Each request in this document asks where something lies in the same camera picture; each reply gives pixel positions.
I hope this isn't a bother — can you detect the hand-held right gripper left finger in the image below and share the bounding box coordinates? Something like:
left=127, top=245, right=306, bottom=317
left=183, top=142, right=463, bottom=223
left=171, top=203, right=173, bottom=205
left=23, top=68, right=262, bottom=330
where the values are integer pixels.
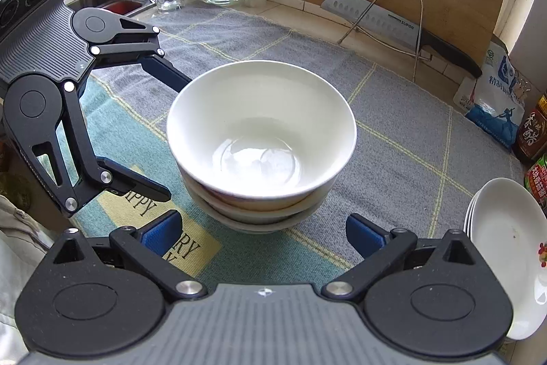
left=50, top=210, right=208, bottom=303

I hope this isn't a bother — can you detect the person's beige jacket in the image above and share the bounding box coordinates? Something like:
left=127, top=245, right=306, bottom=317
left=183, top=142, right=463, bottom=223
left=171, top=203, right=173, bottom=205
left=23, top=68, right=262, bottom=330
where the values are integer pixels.
left=0, top=194, right=61, bottom=365

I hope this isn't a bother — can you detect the kitchen knife with black handle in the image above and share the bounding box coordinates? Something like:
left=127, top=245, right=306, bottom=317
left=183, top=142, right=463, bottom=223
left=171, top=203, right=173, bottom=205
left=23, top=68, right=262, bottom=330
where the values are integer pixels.
left=320, top=0, right=483, bottom=78

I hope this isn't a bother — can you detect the white bowl with pink flowers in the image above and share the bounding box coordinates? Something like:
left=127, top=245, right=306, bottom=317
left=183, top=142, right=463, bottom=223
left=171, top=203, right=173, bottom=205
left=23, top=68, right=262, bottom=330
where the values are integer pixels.
left=182, top=177, right=343, bottom=225
left=192, top=198, right=325, bottom=235

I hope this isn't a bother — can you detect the white floral plate with stain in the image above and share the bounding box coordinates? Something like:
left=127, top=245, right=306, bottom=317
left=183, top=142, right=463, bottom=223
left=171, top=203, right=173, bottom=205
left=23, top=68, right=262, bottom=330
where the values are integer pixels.
left=465, top=194, right=481, bottom=250

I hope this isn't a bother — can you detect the plain white bowl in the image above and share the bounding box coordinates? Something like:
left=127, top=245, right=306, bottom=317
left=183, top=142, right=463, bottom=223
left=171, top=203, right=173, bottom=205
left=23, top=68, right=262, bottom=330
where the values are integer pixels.
left=166, top=60, right=357, bottom=212

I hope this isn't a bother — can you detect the blue and white salt bag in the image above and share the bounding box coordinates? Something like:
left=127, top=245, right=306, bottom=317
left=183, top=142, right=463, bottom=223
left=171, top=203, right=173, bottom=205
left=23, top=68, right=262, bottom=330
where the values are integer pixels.
left=454, top=40, right=531, bottom=152

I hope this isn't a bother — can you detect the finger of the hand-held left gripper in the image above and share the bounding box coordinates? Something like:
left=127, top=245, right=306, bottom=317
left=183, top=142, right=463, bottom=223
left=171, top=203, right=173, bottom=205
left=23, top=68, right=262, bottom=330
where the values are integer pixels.
left=91, top=19, right=193, bottom=93
left=9, top=82, right=172, bottom=218

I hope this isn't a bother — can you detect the green sauce jar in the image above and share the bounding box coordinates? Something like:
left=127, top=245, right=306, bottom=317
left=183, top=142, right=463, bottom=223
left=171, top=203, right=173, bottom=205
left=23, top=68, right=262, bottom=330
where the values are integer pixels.
left=525, top=153, right=547, bottom=212

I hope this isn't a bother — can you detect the dark vinegar bottle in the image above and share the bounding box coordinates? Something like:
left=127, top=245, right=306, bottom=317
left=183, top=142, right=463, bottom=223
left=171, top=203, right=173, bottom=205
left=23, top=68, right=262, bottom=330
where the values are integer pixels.
left=513, top=93, right=547, bottom=166

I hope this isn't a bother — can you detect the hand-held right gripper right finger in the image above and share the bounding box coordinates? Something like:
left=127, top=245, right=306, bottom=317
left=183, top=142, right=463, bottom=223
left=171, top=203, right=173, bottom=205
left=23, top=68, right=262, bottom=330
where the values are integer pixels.
left=321, top=213, right=476, bottom=301

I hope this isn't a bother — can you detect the red basin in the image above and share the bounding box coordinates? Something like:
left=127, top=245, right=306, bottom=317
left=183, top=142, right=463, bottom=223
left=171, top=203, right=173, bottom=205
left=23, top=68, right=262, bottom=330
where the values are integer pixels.
left=100, top=0, right=146, bottom=17

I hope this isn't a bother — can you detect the grey checkered towel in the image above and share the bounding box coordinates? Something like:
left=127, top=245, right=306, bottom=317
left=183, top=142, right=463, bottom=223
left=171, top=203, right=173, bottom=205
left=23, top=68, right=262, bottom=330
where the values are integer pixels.
left=55, top=1, right=526, bottom=293

